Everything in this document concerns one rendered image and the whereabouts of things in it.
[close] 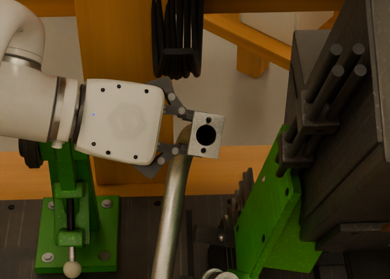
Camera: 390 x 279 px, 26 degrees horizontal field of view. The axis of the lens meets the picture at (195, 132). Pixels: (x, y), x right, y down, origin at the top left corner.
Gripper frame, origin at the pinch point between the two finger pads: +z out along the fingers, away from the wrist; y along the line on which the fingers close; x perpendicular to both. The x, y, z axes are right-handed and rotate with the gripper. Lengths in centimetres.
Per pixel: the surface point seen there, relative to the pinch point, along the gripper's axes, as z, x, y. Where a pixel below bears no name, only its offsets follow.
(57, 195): -14.7, 22.5, -12.2
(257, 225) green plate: 9.5, -2.1, -10.3
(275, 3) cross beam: 14.4, 23.8, 23.1
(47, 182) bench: -15, 47, -12
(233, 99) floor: 51, 183, 17
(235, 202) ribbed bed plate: 11.6, 17.8, -8.9
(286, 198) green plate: 9.5, -11.8, -5.8
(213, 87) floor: 44, 189, 21
